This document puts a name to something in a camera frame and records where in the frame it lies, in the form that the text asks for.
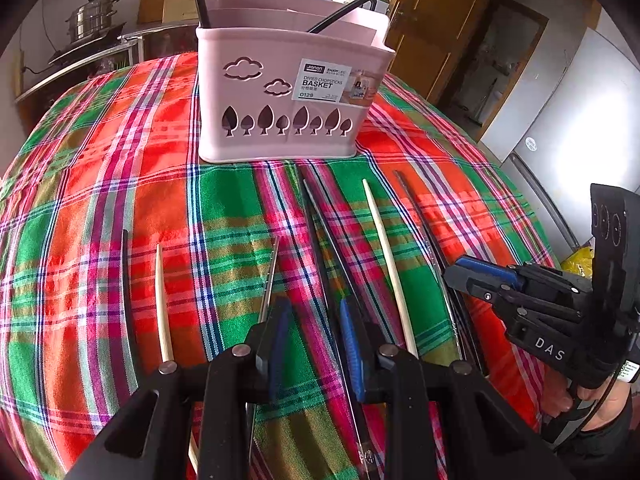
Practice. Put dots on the pink chopstick basket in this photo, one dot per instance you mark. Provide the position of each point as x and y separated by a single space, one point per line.
250 100

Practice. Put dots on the wooden door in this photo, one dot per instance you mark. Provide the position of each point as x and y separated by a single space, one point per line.
440 35

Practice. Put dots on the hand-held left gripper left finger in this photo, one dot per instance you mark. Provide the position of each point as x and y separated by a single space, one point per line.
278 342

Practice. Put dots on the wooden chopstick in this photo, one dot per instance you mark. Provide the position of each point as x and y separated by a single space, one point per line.
387 260
161 300

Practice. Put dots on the person's right hand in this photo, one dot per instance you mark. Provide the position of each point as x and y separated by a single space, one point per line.
612 405

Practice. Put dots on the wooden door frame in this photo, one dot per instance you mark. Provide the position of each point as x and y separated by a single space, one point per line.
575 5

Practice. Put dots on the plaid tablecloth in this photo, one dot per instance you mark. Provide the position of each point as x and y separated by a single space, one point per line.
100 185

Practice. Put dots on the yellow plastic bag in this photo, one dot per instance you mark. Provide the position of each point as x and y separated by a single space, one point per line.
577 260

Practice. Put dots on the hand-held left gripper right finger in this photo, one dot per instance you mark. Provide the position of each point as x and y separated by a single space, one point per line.
350 347

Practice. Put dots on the person's right forearm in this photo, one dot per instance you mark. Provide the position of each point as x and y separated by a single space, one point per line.
615 455

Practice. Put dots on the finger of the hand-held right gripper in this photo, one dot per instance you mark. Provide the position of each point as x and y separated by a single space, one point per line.
480 264
475 287

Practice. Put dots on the black induction stove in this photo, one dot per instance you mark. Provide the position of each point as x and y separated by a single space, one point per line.
85 49

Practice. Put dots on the grey refrigerator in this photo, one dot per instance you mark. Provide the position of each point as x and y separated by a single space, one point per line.
575 110

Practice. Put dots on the stainless steel steamer pot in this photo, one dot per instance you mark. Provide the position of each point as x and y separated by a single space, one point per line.
92 20

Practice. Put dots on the low metal cabinet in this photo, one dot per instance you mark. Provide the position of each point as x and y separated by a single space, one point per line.
60 80

